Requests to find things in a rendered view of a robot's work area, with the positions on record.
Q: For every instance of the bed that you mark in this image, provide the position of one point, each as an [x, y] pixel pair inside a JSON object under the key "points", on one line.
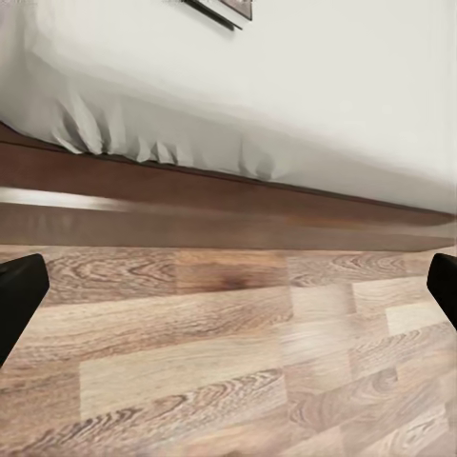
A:
{"points": [[322, 125]]}

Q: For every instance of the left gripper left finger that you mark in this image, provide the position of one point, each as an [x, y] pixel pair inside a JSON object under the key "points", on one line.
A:
{"points": [[23, 284]]}

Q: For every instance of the hardback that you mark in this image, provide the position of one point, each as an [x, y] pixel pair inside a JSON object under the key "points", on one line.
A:
{"points": [[236, 12]]}

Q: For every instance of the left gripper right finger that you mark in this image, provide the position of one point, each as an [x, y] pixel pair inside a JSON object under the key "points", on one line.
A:
{"points": [[442, 284]]}

